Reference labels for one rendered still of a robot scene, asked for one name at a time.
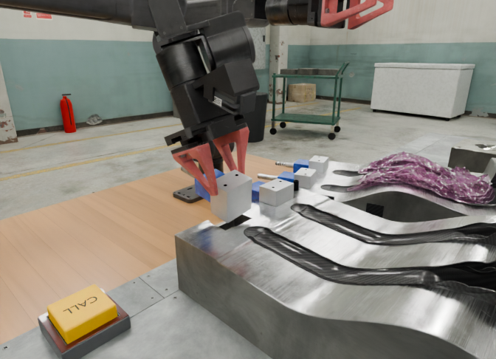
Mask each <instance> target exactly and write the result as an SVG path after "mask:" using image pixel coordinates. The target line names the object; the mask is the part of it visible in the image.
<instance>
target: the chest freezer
mask: <svg viewBox="0 0 496 359"><path fill-rule="evenodd" d="M374 66H375V67H376V68H375V73H374V79H373V91H372V98H371V109H373V112H376V110H377V109H379V110H385V111H392V112H404V113H411V114H422V115H428V116H435V117H445V118H446V120H445V121H449V120H450V118H452V117H456V116H457V117H461V114H464V112H465V108H466V101H467V98H468V94H469V87H470V83H471V80H472V73H473V69H474V68H475V64H422V63H377V64H375V65H374Z"/></svg>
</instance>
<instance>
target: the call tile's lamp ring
mask: <svg viewBox="0 0 496 359"><path fill-rule="evenodd" d="M99 288H100V289H101V290H102V291H103V292H104V293H105V294H106V295H107V296H108V297H109V298H110V299H111V300H112V301H113V302H114V303H115V304H116V307H117V312H118V313H119V314H120V316H118V317H116V318H115V319H113V320H111V321H109V322H108V323H106V324H104V325H102V326H100V327H98V328H96V329H95V330H93V331H91V332H89V333H88V334H86V335H84V336H82V337H81V338H78V339H77V340H75V341H73V342H71V343H69V344H68V345H65V343H64V342H63V341H62V340H61V338H60V336H59V335H58V333H57V332H56V331H55V329H54V328H53V326H52V325H51V323H50V322H49V321H48V319H47V316H49V315H48V312H47V313H44V314H43V315H40V316H38V318H39V320H40V321H41V323H42V324H43V325H44V327H45V329H46V330H47V332H48V333H49V335H50V337H51V338H52V339H53V341H54V342H55V344H56V346H57V347H58V348H59V350H60V351H61V353H64V352H65V351H67V350H69V349H71V348H72V347H74V346H76V345H78V344H79V343H81V342H83V341H85V340H86V339H88V338H90V337H92V336H93V335H96V334H97V333H99V332H101V331H103V330H104V329H106V328H108V327H109V326H111V325H113V324H115V323H117V322H118V321H120V320H122V319H124V318H125V317H127V316H128V314H127V313H126V312H125V311H124V310H123V309H122V308H121V307H120V306H119V305H118V304H117V303H116V302H115V301H114V300H113V299H112V298H111V297H110V296H109V295H108V294H107V293H106V292H105V291H104V290H103V289H102V288H101V287H99Z"/></svg>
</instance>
